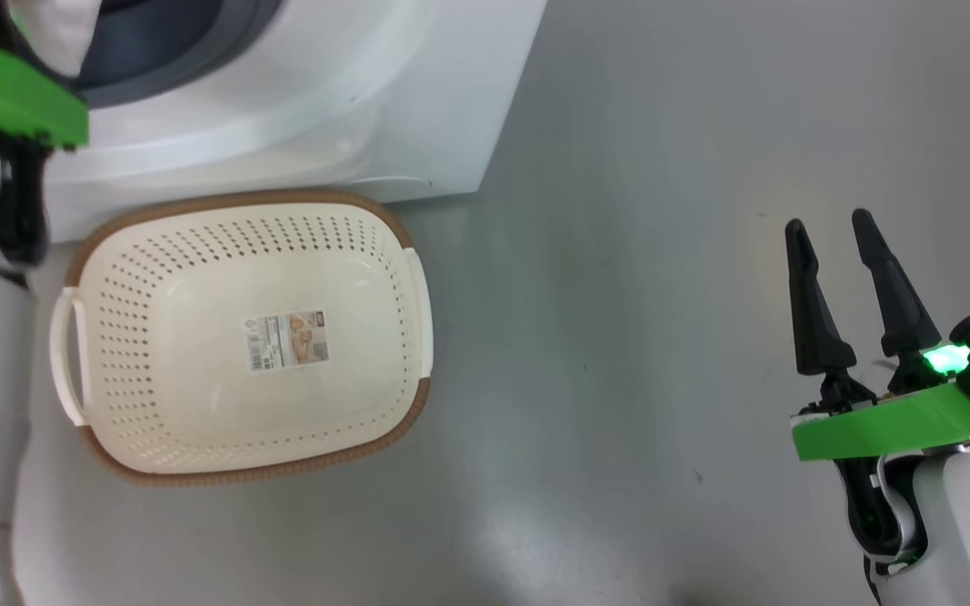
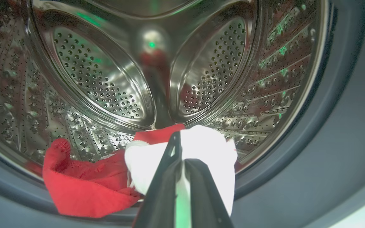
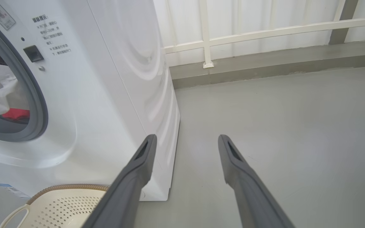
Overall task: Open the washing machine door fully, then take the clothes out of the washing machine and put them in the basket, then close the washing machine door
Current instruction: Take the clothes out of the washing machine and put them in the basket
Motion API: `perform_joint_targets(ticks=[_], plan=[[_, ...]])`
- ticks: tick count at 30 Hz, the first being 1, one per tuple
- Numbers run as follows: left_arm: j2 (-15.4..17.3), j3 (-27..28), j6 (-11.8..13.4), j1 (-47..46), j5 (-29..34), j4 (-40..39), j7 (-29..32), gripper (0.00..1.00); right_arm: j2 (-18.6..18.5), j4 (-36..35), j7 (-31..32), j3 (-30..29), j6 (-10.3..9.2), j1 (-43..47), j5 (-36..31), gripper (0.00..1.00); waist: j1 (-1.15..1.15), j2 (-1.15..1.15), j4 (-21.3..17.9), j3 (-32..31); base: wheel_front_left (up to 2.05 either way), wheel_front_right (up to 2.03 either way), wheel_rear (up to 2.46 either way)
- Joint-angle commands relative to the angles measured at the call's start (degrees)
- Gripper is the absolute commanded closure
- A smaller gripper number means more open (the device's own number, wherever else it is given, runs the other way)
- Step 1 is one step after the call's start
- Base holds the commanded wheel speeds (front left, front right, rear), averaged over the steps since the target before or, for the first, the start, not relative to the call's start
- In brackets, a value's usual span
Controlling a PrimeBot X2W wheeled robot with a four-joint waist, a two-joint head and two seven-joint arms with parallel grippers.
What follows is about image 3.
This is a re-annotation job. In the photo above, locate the blue energy label sticker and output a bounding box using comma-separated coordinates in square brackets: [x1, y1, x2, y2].
[0, 183, 31, 200]

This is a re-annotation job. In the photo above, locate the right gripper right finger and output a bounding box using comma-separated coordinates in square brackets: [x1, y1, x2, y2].
[218, 135, 295, 228]

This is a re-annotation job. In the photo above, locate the red garment white trim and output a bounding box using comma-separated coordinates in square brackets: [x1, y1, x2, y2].
[2, 108, 30, 121]

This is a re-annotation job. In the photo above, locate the grey rubber door gasket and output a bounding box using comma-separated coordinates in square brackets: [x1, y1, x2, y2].
[0, 11, 49, 142]

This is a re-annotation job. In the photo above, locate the white metal railing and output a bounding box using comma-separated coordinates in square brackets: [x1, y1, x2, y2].
[153, 0, 365, 68]

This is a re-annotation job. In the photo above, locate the white front-load washing machine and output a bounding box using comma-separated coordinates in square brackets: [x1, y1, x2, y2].
[0, 0, 181, 201]

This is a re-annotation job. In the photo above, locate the cream laundry basket brown rim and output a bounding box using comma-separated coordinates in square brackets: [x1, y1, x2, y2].
[0, 184, 110, 228]

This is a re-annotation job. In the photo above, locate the black door latch socket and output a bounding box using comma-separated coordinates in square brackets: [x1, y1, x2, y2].
[23, 45, 44, 63]

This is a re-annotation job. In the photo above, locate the grey post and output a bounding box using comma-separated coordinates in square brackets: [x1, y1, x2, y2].
[328, 0, 359, 45]

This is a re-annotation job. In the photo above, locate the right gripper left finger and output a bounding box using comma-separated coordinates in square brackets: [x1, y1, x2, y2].
[81, 134, 157, 228]

